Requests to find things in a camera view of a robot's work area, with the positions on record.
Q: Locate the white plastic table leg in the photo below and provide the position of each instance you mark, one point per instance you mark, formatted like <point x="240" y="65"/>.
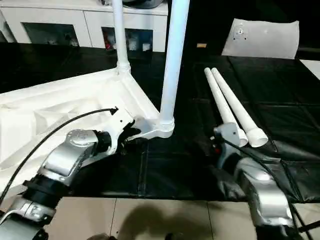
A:
<point x="220" y="102"/>
<point x="120" y="35"/>
<point x="174" y="55"/>
<point x="237" y="107"/>

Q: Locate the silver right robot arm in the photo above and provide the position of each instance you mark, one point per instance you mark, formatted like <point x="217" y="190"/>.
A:
<point x="265" y="190"/>

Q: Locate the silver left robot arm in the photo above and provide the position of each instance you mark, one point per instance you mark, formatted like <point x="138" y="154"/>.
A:
<point x="65" y="160"/>

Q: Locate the black work mat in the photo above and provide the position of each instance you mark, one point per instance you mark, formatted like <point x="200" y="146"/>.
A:
<point x="290" y="125"/>

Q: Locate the white plastic table top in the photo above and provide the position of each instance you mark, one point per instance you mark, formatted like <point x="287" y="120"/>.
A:
<point x="50" y="105"/>

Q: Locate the small yellow label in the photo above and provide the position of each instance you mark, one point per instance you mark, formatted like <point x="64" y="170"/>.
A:
<point x="201" y="45"/>

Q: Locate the black metal stand leg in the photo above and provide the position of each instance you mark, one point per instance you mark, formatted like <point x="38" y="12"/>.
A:
<point x="310" y="226"/>

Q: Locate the white flat panel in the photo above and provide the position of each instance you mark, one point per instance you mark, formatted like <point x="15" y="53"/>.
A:
<point x="262" y="39"/>

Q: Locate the white flat sheet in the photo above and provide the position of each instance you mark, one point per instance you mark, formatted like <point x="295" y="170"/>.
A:
<point x="312" y="69"/>

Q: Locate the white cabinet with glass doors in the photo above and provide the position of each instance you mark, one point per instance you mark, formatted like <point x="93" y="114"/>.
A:
<point x="75" y="20"/>

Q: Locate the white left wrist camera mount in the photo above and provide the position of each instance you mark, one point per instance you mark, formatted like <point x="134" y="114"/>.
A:
<point x="119" y="125"/>

